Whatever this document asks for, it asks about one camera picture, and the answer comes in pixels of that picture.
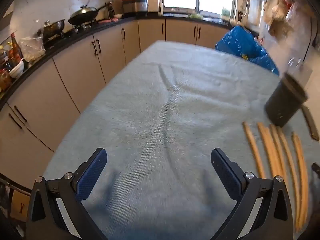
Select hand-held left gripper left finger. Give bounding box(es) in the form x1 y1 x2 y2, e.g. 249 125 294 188
26 147 108 240

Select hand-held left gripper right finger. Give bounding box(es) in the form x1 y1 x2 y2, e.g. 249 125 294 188
210 148 294 240

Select black utensil holder cup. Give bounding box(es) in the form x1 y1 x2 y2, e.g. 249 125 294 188
264 74 309 128

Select cardboard box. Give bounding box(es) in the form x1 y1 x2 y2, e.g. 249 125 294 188
11 190 31 222

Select black flat rectangular device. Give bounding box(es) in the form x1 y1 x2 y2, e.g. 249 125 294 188
301 105 320 141

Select light blue towel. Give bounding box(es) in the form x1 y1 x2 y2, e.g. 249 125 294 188
42 40 320 240

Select beige kitchen base cabinets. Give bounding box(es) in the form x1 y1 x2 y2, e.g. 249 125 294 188
0 19 230 190

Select white bowl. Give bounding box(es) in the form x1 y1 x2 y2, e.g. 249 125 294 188
9 59 25 78

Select clear glass cup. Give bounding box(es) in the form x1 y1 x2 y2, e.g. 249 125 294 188
285 56 313 85

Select blue plastic bag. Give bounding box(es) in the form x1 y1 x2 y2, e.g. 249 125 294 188
215 25 280 75

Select black kitchen countertop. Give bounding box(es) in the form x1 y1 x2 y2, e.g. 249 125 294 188
0 14 259 112

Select clear plastic bag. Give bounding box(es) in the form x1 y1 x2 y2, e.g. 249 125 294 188
20 36 47 62

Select gas stove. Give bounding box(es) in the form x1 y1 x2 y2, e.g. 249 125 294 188
45 20 98 47

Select stainless steel pot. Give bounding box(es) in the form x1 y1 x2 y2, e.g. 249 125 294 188
42 19 66 40

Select black wok with lid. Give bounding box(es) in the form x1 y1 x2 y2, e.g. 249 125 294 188
68 1 113 25

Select silver rice cooker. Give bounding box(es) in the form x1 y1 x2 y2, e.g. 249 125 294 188
122 0 149 15

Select hanging plastic bags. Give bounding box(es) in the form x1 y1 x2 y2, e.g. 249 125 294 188
262 0 308 38

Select chrome faucet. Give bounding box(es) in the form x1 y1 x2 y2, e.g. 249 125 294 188
187 0 201 14

